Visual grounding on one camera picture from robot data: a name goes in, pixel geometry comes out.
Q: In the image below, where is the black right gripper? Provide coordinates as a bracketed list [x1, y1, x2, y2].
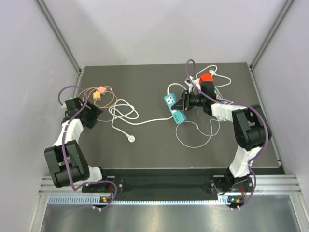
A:
[172, 90, 207, 111]

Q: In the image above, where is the teal power strip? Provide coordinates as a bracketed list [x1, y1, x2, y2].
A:
[164, 93, 186, 124]

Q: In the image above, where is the yellow USB charger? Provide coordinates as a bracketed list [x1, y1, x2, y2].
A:
[93, 91, 101, 102]

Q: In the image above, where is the pink USB charger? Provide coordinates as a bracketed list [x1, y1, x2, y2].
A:
[98, 86, 107, 95]

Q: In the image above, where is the white power strip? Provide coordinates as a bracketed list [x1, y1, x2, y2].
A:
[184, 77, 200, 93]

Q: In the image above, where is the light blue USB cable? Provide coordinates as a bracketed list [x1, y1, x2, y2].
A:
[175, 88, 234, 147]

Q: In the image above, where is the pink USB cable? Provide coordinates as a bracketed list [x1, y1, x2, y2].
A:
[82, 87, 118, 121]

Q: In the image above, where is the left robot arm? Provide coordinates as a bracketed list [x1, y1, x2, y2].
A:
[44, 98, 110, 192]

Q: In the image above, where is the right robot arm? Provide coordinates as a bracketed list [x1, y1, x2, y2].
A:
[166, 81, 271, 193]

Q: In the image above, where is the red cube adapter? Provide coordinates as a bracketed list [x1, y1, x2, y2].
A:
[199, 73, 214, 85]

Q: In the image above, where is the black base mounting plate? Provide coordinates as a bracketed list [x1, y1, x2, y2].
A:
[81, 175, 254, 195]

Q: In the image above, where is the yellow USB cable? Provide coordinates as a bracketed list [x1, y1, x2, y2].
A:
[76, 87, 114, 109]

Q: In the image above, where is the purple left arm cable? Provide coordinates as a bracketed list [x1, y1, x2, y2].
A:
[57, 86, 118, 211]

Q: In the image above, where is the white wall plug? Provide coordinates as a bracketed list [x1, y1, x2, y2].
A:
[128, 135, 135, 143]

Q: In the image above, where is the perforated cable duct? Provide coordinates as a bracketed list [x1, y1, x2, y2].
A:
[48, 195, 240, 206]

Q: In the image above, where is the aluminium frame rail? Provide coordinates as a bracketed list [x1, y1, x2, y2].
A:
[39, 175, 302, 195]

